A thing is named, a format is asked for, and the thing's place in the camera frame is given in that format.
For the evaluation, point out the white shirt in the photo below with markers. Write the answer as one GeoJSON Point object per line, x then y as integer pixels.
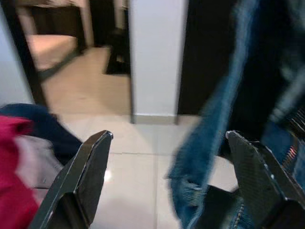
{"type": "Point", "coordinates": [35, 162]}

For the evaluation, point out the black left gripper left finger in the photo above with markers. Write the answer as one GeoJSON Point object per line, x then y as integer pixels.
{"type": "Point", "coordinates": [78, 183]}

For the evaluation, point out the red garment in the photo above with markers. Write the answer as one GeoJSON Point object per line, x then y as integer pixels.
{"type": "Point", "coordinates": [14, 179]}

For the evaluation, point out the navy garment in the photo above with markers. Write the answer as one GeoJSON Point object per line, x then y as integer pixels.
{"type": "Point", "coordinates": [54, 133]}

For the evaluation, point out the beige bed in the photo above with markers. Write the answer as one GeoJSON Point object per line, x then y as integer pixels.
{"type": "Point", "coordinates": [52, 50]}

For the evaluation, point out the black door frame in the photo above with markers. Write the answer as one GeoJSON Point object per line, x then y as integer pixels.
{"type": "Point", "coordinates": [26, 62]}

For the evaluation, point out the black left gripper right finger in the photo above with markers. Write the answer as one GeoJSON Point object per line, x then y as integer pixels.
{"type": "Point", "coordinates": [259, 183]}

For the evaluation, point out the dark brown wardrobe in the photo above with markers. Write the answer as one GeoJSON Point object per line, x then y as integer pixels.
{"type": "Point", "coordinates": [112, 28]}

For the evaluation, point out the blue denim garment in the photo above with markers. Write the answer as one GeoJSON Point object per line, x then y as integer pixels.
{"type": "Point", "coordinates": [207, 143]}

